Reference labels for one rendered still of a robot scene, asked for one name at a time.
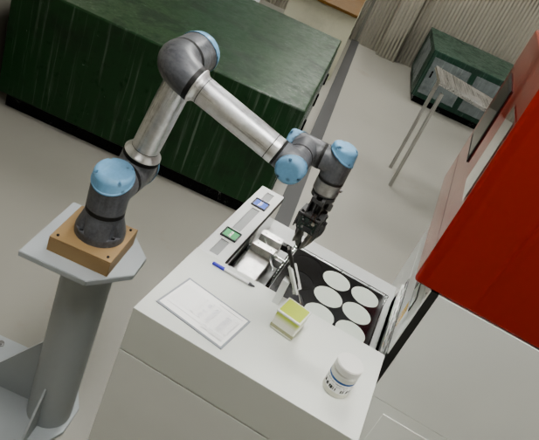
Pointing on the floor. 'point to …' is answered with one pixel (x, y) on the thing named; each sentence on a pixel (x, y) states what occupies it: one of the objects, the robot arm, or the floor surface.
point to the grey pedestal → (46, 350)
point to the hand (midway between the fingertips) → (300, 244)
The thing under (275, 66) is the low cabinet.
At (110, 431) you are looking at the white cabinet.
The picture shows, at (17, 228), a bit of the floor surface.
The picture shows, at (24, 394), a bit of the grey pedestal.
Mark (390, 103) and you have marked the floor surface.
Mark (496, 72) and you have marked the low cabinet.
